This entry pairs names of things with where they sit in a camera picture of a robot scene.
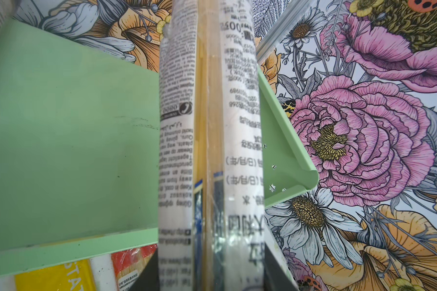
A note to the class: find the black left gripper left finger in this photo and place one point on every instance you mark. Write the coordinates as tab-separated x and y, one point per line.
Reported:
149	278

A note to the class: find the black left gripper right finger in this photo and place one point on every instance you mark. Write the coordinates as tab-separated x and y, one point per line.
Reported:
274	277

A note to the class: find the clear labelled spaghetti bag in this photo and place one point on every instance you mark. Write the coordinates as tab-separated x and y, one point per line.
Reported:
211	197

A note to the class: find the yellow spaghetti bag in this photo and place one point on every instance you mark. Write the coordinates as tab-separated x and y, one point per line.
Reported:
75	276

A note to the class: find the green two-tier shelf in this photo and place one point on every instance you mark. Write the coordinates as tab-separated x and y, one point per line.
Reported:
79	152

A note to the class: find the red spaghetti bag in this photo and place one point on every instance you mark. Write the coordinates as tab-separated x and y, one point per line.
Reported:
129	264

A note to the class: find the aluminium right corner post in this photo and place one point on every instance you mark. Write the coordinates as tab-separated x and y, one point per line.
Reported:
294	12

